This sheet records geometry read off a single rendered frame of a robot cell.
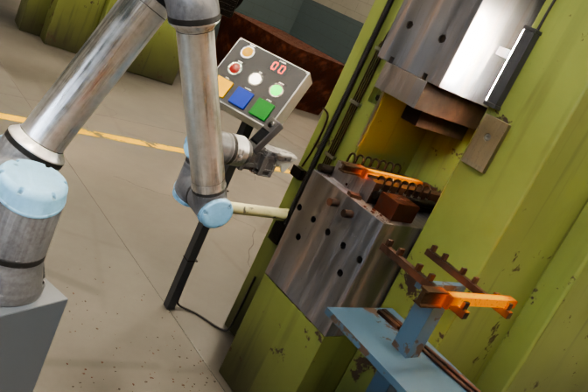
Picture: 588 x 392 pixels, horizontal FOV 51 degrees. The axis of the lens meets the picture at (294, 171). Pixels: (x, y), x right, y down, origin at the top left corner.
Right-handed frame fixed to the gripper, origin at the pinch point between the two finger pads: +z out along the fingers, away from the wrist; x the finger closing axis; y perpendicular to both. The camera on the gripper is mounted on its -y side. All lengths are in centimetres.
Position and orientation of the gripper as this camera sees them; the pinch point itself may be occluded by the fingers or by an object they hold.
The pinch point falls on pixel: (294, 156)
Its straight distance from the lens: 189.4
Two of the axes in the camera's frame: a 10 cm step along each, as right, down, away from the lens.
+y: -4.1, 8.8, 2.5
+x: 5.6, 4.6, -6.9
